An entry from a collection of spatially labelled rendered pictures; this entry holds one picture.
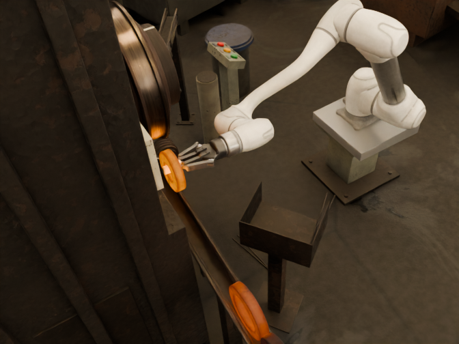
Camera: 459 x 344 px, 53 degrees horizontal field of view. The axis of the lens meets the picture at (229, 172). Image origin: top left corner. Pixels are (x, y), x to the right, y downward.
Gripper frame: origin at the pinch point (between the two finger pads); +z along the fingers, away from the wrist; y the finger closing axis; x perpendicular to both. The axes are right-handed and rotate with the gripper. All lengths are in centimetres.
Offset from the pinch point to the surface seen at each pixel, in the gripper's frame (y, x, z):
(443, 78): 52, -73, -229
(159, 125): -1.4, 20.8, 2.7
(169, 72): 7.1, 32.5, -6.0
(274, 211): -20.1, -22.3, -30.7
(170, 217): -22.0, 2.5, 10.9
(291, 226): -29.0, -23.0, -32.3
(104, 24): -28, 71, 19
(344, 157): 17, -60, -105
